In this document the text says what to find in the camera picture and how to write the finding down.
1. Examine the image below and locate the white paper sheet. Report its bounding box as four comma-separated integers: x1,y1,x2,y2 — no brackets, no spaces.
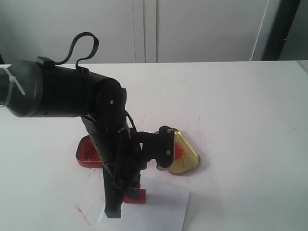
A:
98,179,189,231

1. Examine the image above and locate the red stamp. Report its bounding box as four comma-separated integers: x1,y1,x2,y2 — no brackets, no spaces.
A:
124,189,146,204

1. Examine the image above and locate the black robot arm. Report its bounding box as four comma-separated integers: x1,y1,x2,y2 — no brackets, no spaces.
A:
0,61,142,218

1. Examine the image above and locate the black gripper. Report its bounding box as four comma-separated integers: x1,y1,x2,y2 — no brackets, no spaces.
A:
81,115,146,218

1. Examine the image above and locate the red ink paste tin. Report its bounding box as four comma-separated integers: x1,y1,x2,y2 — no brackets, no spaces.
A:
75,135,103,168

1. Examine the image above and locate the gold tin lid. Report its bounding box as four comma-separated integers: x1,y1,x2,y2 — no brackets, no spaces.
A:
156,128,200,175

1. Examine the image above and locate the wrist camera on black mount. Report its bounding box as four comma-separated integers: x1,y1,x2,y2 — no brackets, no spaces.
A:
137,126,175,171

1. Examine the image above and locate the black camera cable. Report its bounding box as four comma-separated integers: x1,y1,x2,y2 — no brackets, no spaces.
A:
54,31,101,73

